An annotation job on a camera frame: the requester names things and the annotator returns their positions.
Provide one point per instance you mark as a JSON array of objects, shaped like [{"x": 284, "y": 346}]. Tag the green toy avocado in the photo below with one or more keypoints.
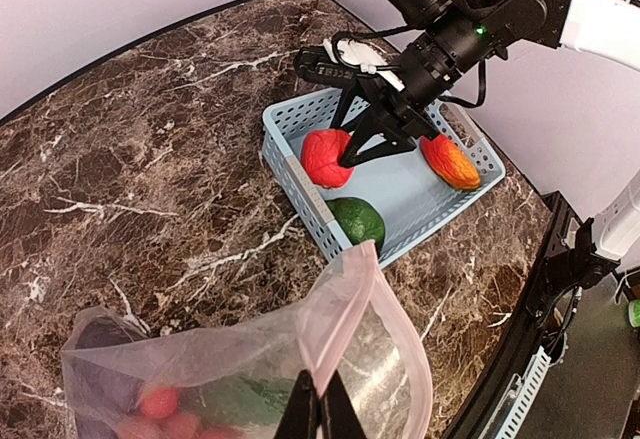
[{"x": 359, "y": 220}]

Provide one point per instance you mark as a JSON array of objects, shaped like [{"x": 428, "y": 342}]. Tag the clear zip top bag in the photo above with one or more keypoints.
[{"x": 350, "y": 323}]

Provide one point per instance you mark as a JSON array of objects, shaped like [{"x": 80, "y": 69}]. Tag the red lychee bunch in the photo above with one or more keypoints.
[{"x": 158, "y": 415}]

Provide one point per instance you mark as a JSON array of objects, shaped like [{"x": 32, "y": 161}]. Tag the red toy fruit ball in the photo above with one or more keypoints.
[{"x": 320, "y": 153}]

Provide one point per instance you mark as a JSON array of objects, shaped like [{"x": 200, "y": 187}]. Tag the black front rail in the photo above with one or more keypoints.
[{"x": 566, "y": 264}]

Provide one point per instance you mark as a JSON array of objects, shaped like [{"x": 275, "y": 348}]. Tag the light blue slotted cable duct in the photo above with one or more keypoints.
[{"x": 515, "y": 404}]

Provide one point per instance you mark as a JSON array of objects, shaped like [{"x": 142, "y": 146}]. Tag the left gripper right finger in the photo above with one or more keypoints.
[{"x": 338, "y": 419}]

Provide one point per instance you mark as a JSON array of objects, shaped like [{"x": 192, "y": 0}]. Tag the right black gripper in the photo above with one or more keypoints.
[{"x": 389, "y": 126}]

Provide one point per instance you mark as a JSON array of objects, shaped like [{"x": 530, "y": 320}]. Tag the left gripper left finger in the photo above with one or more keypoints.
[{"x": 301, "y": 418}]

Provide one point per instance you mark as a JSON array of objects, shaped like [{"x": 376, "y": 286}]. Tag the orange red toy mango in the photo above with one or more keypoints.
[{"x": 449, "y": 163}]

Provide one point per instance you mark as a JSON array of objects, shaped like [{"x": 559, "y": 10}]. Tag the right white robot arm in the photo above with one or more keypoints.
[{"x": 455, "y": 36}]

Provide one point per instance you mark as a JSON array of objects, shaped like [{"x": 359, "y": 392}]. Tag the green toy cucumber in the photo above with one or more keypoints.
[{"x": 239, "y": 401}]

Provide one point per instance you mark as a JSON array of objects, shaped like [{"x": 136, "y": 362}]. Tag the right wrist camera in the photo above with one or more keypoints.
[{"x": 353, "y": 60}]

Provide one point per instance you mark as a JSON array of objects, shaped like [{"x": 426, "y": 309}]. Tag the light blue plastic basket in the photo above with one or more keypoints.
[{"x": 412, "y": 200}]

